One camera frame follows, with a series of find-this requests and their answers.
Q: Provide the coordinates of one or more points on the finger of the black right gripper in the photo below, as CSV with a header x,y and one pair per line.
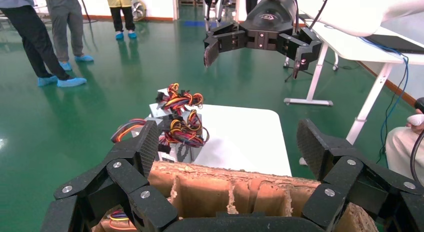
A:
x,y
304,48
225,39

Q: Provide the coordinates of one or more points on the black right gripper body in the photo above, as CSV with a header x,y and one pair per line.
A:
x,y
268,24

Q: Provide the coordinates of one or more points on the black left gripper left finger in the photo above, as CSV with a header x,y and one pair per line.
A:
x,y
126,180

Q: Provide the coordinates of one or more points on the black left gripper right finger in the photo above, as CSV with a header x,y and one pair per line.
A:
x,y
344,170

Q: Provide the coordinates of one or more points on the distant person in black trousers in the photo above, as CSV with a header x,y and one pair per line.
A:
x,y
253,1

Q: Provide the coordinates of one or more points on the white desk with legs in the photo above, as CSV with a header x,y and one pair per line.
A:
x,y
348,48

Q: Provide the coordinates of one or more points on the seated person in light trousers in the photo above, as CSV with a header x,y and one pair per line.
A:
x,y
400,147

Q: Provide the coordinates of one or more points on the white robot torso shell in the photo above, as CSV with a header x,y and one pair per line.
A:
x,y
364,11

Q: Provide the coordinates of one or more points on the brown divided cardboard box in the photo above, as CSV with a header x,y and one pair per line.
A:
x,y
205,190

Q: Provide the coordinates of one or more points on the white handheld controller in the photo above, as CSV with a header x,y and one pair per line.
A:
x,y
415,120

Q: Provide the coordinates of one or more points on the black laptop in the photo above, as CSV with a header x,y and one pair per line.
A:
x,y
394,43

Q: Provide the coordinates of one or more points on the floor fan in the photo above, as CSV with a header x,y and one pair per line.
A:
x,y
138,9

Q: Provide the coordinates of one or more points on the person in yellow shirt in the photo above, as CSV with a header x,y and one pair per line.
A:
x,y
121,14

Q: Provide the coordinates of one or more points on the person in grey trousers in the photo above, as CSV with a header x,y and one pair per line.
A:
x,y
66,28

